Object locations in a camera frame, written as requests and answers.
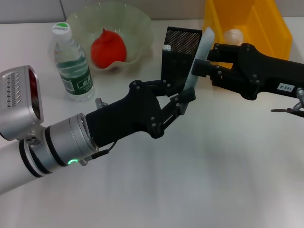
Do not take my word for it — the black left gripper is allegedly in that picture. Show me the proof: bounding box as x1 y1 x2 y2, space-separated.
85 79 197 149

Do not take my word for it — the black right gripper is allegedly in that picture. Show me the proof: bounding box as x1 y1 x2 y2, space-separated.
191 42 304 101

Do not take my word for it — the grey pen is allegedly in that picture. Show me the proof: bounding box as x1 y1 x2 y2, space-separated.
182 27 216 93

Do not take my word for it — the white paper ball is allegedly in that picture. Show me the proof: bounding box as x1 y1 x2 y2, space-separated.
223 28 245 45

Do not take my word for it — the red-orange fruit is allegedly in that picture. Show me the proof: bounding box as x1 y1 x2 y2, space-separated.
91 28 127 69

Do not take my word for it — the clear bottle with green label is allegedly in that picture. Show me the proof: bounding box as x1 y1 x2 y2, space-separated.
51 21 95 102

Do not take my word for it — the black mesh pen holder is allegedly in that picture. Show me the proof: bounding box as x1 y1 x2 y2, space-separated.
160 26 203 86

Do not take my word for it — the pale green glass fruit bowl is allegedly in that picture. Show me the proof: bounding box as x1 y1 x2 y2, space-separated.
65 2 154 75

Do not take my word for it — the yellow plastic bin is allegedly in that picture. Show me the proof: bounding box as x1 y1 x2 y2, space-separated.
203 0 293 61

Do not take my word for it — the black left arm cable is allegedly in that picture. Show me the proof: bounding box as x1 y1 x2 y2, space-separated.
82 141 119 166

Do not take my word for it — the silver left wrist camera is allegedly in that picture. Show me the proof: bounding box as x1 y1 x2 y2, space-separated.
0 65 45 141

